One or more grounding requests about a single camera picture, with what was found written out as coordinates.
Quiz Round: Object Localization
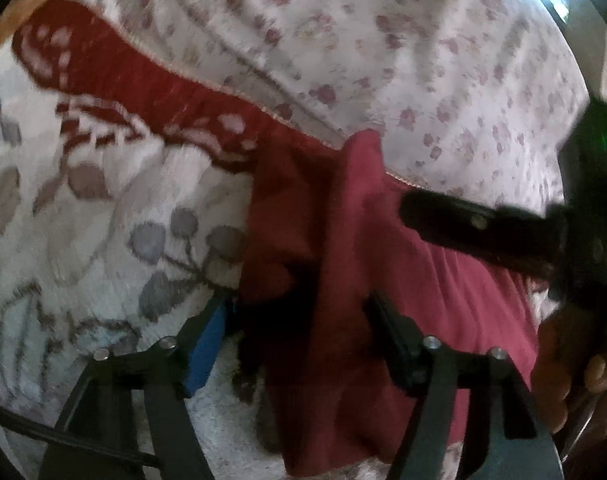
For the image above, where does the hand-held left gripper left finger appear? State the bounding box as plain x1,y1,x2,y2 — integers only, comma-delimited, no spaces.
38,292,235,480

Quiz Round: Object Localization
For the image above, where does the black cable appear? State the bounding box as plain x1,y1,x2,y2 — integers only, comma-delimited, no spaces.
0,399,160,467

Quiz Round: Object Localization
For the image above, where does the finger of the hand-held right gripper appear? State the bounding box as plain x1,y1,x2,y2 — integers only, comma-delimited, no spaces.
400,189,570,279

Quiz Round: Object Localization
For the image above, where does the plush floral blanket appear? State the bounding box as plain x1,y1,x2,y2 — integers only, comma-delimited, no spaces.
0,0,540,480

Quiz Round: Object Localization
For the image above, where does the floral white pillow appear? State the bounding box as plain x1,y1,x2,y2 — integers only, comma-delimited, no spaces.
54,0,593,226

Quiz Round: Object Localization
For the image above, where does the person's right hand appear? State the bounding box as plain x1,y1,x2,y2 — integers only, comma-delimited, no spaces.
530,305,607,436

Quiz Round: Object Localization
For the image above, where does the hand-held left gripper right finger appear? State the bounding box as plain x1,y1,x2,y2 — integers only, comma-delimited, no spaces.
362,292,567,480

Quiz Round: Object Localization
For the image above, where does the maroon sweatshirt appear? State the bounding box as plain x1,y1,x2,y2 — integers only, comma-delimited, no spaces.
238,129,542,479

